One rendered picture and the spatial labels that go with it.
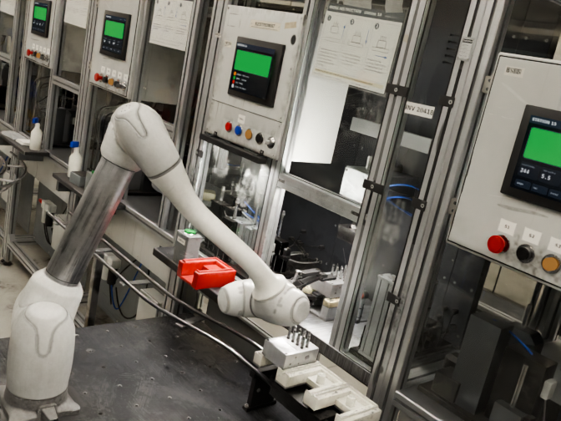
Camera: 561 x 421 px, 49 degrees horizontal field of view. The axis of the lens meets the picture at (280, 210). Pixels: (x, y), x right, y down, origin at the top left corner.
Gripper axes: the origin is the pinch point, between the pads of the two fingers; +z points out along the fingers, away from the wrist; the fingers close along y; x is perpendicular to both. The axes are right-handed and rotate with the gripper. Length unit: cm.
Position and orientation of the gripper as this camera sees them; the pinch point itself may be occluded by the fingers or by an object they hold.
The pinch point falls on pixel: (325, 285)
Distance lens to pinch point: 204.8
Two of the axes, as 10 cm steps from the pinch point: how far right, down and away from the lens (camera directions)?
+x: -6.2, -3.3, 7.1
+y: 2.0, -9.4, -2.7
